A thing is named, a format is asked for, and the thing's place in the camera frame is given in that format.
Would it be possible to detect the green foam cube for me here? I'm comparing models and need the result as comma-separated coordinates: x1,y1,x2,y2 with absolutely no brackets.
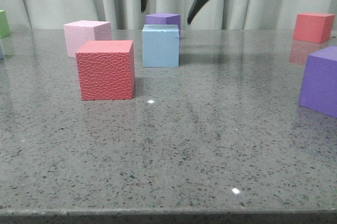
0,10,10,38

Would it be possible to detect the purple foam cube at back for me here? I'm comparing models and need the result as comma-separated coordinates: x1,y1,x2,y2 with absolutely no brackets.
143,13,181,49

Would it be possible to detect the light blue foam cube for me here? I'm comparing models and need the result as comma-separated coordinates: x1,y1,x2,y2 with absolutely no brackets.
142,24,180,67
0,44,4,59

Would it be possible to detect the large purple foam cube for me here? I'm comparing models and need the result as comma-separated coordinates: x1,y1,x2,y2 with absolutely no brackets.
299,46,336,117

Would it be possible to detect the textured red foam cube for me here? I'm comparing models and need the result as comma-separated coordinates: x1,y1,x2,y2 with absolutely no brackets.
76,40,135,100

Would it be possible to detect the red foam cube at back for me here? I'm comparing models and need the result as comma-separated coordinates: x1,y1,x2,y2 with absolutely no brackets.
293,12,335,43

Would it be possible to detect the pink foam cube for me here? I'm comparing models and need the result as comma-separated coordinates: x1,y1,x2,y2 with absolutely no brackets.
63,20,112,58

